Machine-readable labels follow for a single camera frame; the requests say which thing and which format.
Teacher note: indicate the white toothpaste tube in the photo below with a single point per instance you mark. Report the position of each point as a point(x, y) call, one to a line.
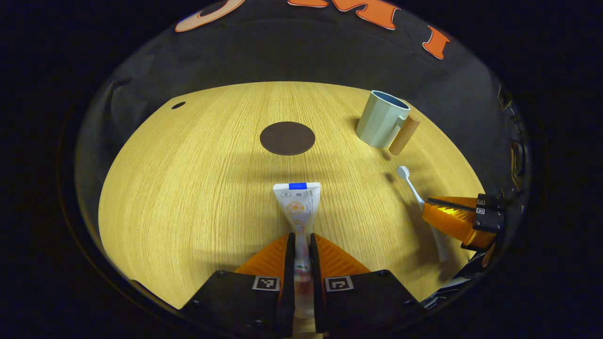
point(297, 207)

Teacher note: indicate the white toothbrush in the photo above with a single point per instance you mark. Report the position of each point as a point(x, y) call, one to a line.
point(414, 188)

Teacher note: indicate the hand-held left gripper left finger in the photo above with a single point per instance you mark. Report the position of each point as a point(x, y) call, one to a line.
point(289, 268)

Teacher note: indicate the black backdrop cloth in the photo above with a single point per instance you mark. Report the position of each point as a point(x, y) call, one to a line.
point(306, 52)

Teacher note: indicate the dark brown round coaster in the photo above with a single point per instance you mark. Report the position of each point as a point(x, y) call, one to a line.
point(287, 138)

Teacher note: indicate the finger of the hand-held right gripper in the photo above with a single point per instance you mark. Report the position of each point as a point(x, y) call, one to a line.
point(490, 203)
point(457, 223)

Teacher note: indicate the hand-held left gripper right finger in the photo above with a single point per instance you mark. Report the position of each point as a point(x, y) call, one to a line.
point(314, 268)

